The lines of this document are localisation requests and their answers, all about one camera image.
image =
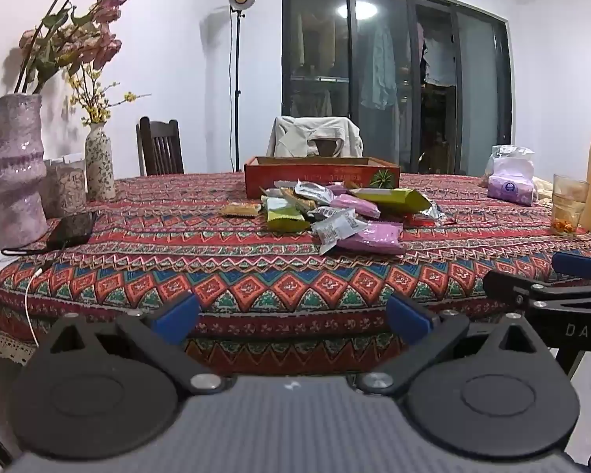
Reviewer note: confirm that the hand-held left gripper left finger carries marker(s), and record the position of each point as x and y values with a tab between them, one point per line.
177	319

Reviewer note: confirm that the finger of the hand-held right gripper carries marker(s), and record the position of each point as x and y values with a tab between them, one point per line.
502	286
577	264

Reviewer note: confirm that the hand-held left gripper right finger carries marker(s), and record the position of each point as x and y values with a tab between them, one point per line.
408	320

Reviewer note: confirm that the pile of snack packets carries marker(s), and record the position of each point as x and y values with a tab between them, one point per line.
340	224

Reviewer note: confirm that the red cardboard box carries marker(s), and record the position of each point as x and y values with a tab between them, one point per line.
320	177

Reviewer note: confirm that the glass cup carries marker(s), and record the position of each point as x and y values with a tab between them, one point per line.
569	202

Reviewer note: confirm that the cream cloth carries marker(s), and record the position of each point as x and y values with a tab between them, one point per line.
542	189

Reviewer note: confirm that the purple tissue pack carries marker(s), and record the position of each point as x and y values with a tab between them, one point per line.
512	189

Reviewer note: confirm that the patterned red tablecloth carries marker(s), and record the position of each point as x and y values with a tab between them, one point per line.
276	268

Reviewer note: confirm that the clear plastic bag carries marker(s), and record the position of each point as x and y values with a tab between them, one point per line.
509	155

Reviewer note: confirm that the black phone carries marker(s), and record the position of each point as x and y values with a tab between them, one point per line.
74	230

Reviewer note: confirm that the dark wooden chair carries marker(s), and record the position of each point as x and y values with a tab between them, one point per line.
327	149
160	150

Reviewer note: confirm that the patterned glass jar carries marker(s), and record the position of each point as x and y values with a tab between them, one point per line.
64	187

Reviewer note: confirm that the small floral vase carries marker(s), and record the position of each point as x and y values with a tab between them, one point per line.
100	162

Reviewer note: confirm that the white lace table cover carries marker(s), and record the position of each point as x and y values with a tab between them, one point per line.
2	349

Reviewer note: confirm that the black framed glass door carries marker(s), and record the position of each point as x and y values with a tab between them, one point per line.
477	83

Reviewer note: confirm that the beige jacket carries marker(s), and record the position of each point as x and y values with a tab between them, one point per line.
290	138

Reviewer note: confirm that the yellow flower sprigs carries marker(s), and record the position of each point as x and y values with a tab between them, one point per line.
96	108

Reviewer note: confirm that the large pink ceramic vase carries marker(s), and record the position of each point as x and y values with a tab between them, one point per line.
12	157

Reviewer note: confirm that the white hanging garment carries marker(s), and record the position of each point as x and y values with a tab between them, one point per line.
439	61

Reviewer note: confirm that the black floor lamp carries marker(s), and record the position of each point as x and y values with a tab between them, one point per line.
237	83

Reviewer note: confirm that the light blue hanging shirt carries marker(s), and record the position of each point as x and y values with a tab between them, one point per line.
379	66

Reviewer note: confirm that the pink dried flowers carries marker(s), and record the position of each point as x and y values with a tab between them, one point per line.
103	15

